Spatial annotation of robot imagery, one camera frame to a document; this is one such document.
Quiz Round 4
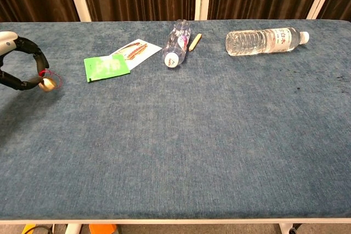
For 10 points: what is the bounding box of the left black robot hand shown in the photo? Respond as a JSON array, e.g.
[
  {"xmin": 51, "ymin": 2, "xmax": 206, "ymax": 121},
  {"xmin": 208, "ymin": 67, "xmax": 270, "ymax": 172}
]
[{"xmin": 0, "ymin": 31, "xmax": 50, "ymax": 91}]

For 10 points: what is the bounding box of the gold bell with red cord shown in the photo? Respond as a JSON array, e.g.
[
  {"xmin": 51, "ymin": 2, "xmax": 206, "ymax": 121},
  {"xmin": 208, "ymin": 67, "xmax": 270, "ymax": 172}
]
[{"xmin": 38, "ymin": 69, "xmax": 63, "ymax": 93}]

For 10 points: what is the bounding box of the green snack packet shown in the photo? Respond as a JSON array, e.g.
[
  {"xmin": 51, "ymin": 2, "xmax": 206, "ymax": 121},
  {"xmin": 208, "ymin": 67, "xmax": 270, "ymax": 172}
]
[{"xmin": 83, "ymin": 54, "xmax": 132, "ymax": 83}]

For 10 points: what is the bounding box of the white printed snack packet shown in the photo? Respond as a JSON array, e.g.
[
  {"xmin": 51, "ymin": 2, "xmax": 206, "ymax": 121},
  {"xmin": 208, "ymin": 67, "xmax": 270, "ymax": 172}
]
[{"xmin": 109, "ymin": 38, "xmax": 163, "ymax": 71}]

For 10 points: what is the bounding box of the small clear plastic bottle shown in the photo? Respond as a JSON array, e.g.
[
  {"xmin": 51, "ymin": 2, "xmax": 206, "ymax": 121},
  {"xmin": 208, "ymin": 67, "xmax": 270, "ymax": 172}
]
[{"xmin": 162, "ymin": 19, "xmax": 191, "ymax": 69}]

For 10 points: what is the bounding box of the beige pencil stub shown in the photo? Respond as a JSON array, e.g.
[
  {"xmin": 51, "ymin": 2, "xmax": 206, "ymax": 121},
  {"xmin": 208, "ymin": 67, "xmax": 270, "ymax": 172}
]
[{"xmin": 188, "ymin": 33, "xmax": 202, "ymax": 52}]

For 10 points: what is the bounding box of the blue fabric table cover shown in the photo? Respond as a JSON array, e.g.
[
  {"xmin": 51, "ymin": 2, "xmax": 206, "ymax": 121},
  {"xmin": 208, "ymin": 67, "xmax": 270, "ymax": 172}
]
[{"xmin": 0, "ymin": 19, "xmax": 351, "ymax": 221}]

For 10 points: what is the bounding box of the white table leg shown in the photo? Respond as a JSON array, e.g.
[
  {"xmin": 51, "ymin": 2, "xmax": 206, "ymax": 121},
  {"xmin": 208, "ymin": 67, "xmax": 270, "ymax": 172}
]
[
  {"xmin": 278, "ymin": 223, "xmax": 293, "ymax": 234},
  {"xmin": 64, "ymin": 224, "xmax": 82, "ymax": 234}
]

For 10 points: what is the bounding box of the orange object under table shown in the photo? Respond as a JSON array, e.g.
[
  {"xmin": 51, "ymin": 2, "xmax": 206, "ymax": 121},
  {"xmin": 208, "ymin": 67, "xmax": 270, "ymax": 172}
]
[{"xmin": 88, "ymin": 224, "xmax": 117, "ymax": 234}]

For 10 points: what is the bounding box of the large clear water bottle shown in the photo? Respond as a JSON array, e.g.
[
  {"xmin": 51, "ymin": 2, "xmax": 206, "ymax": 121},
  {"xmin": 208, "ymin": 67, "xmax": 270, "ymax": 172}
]
[{"xmin": 225, "ymin": 27, "xmax": 310, "ymax": 57}]

